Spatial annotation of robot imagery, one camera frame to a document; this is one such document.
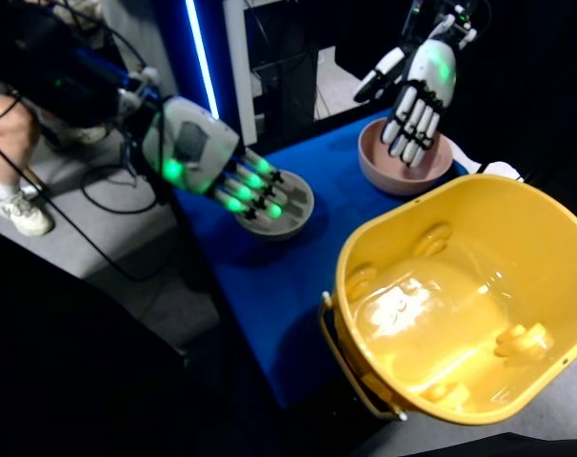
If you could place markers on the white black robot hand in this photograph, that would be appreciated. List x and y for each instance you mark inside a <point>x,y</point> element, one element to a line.
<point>193,143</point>
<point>433,71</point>

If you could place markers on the large pink bowl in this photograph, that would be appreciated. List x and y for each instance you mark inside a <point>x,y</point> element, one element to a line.
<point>379,166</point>

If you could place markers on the yellow plastic bucket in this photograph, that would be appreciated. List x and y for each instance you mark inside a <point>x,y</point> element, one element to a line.
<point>531,228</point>

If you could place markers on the blue pillar with light strip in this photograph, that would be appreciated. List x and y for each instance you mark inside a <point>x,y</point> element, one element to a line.
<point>193,47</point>

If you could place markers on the white crumpled plastic sheet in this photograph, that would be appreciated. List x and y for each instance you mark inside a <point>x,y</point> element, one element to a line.
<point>500,170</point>

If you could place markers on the blue table cloth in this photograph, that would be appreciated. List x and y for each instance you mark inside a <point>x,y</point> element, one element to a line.
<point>279,285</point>

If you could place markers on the person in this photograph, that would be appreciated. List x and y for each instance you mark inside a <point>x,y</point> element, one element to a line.
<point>10,128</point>

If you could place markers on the white metal frame post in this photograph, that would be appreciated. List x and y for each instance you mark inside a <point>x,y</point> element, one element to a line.
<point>238,71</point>

